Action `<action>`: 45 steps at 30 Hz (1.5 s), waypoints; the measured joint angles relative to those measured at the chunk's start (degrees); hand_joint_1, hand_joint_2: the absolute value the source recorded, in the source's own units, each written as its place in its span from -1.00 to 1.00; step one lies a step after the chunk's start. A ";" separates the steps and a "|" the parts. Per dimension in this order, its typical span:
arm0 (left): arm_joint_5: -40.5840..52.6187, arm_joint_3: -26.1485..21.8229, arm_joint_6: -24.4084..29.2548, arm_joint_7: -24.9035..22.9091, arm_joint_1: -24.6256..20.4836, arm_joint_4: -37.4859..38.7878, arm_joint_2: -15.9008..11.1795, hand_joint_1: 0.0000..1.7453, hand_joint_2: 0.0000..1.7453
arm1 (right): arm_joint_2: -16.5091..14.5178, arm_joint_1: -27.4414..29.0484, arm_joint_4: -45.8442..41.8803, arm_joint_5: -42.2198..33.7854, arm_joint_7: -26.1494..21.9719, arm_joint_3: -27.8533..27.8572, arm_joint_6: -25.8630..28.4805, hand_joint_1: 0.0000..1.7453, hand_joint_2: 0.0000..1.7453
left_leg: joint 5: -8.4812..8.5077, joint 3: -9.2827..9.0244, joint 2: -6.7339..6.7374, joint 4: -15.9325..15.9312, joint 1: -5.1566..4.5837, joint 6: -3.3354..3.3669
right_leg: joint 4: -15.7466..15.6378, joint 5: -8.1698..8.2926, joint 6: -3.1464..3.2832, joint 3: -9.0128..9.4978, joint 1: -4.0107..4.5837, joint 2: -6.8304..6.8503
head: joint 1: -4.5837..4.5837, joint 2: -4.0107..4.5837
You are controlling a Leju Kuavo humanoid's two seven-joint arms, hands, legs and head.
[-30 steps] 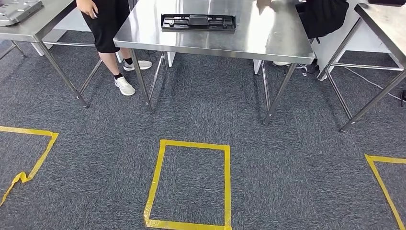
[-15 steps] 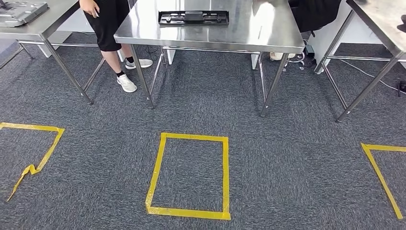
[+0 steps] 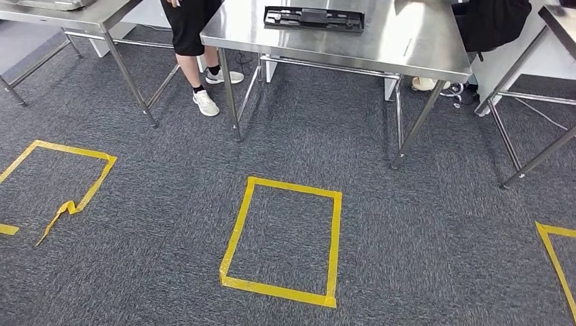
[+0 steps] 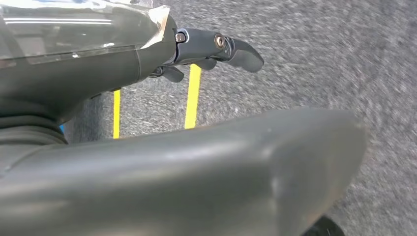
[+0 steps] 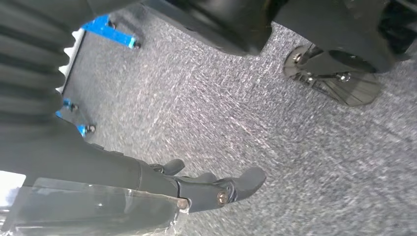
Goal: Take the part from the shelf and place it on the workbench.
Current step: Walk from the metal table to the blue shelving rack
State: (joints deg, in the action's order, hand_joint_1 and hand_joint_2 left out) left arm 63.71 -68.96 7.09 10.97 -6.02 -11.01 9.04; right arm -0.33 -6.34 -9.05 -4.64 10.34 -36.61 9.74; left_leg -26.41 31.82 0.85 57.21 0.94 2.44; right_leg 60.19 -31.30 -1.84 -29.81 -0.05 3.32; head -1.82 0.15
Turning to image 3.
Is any stainless steel workbench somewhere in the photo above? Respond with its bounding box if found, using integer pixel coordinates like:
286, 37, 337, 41
200, 0, 473, 170

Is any yellow floor tape marking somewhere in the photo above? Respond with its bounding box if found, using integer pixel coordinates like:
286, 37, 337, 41
219, 176, 343, 310
535, 221, 576, 323

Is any black plastic frame part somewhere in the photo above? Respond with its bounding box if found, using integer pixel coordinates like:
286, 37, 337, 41
263, 5, 365, 34

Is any black floor cable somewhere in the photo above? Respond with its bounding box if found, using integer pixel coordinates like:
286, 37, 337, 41
234, 50, 254, 77

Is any stainless steel table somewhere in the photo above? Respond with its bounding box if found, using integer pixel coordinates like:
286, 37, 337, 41
0, 0, 181, 129

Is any steel frame table dark edge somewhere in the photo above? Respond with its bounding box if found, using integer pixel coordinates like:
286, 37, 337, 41
474, 3, 576, 190

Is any thin grey floor cable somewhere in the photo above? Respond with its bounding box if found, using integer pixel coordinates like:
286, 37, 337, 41
513, 96, 570, 131

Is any grey metal plate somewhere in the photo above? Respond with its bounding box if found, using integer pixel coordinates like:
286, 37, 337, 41
6, 0, 98, 12

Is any person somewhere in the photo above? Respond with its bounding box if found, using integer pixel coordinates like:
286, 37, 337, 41
412, 0, 533, 98
160, 0, 245, 118

